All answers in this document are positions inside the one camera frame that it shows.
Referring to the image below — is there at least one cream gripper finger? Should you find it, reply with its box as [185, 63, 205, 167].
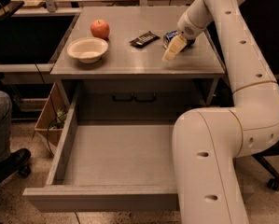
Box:
[162, 35, 187, 62]

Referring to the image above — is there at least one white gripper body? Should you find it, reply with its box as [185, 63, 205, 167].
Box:
[177, 11, 206, 40]

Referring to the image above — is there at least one blue pepsi can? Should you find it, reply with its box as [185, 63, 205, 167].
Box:
[162, 31, 195, 49]

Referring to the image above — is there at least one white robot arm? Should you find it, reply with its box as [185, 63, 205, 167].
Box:
[163, 0, 279, 224]

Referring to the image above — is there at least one grey drawer cabinet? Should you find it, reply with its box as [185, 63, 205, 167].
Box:
[49, 6, 226, 123]

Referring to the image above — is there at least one grey open top drawer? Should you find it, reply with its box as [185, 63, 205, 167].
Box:
[22, 81, 208, 213]

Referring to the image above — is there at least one dark candy bar wrapper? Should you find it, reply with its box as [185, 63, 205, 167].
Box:
[130, 31, 160, 48]

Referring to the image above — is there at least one red apple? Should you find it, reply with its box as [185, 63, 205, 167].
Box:
[91, 20, 110, 39]

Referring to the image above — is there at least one black office chair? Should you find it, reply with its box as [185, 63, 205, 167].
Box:
[252, 0, 279, 192]

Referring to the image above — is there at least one white paper bowl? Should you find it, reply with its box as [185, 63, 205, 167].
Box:
[67, 37, 108, 63]

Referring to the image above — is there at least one cardboard box with items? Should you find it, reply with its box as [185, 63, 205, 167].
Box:
[35, 83, 67, 147]

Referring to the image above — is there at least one black shoe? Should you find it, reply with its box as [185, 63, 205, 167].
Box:
[0, 148, 31, 183]

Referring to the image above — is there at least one black lower drawer handle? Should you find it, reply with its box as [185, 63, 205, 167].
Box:
[112, 92, 157, 103]

